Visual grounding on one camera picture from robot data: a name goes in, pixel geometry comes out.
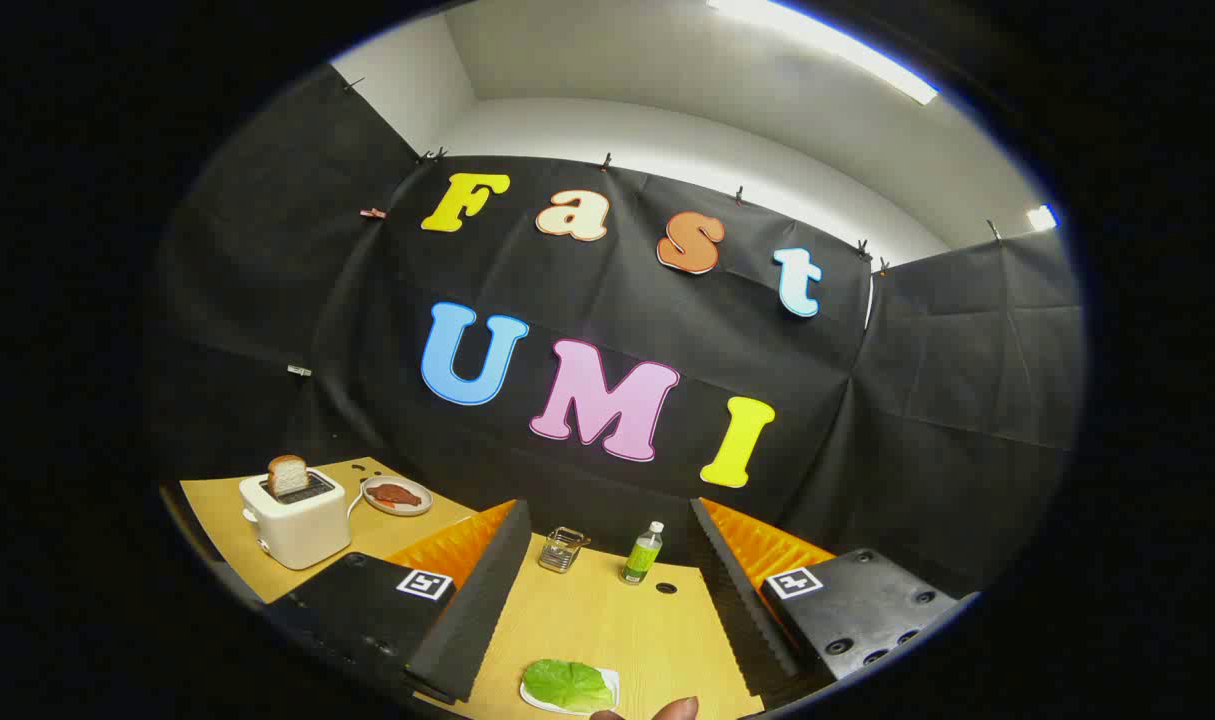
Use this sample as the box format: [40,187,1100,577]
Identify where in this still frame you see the white toaster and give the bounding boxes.
[239,465,353,571]

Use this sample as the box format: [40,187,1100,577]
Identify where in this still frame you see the green drink bottle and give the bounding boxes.
[620,520,665,586]

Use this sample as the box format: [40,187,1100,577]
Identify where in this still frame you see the black backdrop cloth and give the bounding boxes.
[147,60,1086,601]

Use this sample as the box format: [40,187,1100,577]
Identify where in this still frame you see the round white plate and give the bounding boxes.
[361,476,434,517]

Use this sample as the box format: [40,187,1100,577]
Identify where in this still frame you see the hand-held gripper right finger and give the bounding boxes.
[687,496,980,701]

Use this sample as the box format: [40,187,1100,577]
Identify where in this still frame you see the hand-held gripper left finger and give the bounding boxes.
[262,498,534,707]

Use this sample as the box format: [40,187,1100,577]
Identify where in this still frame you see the metal wire basket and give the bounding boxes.
[538,527,592,574]

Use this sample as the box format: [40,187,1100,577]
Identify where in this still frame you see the green lettuce leaf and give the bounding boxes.
[522,659,615,714]

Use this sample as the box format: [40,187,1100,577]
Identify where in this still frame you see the flat white plate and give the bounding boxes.
[519,665,621,717]

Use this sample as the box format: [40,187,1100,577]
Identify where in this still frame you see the row of black clips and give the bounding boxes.
[342,75,1003,276]

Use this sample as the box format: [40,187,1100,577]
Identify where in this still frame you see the brown crust bread slice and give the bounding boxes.
[267,455,311,498]

